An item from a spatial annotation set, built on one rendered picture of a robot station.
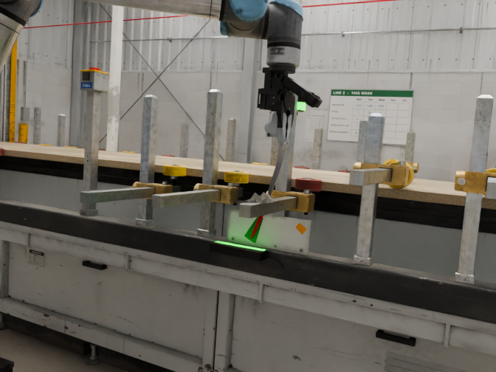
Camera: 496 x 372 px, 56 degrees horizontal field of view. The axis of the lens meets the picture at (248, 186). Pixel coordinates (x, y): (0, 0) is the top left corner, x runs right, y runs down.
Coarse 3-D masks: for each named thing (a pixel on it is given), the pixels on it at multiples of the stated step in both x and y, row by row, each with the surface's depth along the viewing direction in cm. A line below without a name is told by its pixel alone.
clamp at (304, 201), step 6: (276, 192) 135; (282, 192) 134; (288, 192) 134; (294, 192) 136; (300, 198) 132; (306, 198) 131; (312, 198) 133; (300, 204) 132; (306, 204) 131; (312, 204) 134; (294, 210) 133; (300, 210) 132; (306, 210) 131; (312, 210) 134
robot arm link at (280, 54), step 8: (272, 48) 123; (280, 48) 122; (288, 48) 122; (296, 48) 123; (272, 56) 123; (280, 56) 122; (288, 56) 122; (296, 56) 123; (272, 64) 125; (280, 64) 124; (288, 64) 124; (296, 64) 124
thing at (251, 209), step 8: (280, 200) 122; (288, 200) 126; (296, 200) 132; (240, 208) 108; (248, 208) 107; (256, 208) 109; (264, 208) 113; (272, 208) 118; (280, 208) 122; (288, 208) 127; (240, 216) 108; (248, 216) 107; (256, 216) 110
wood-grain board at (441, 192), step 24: (0, 144) 279; (24, 144) 312; (192, 168) 168; (240, 168) 189; (264, 168) 204; (360, 192) 140; (384, 192) 137; (408, 192) 134; (432, 192) 132; (456, 192) 139
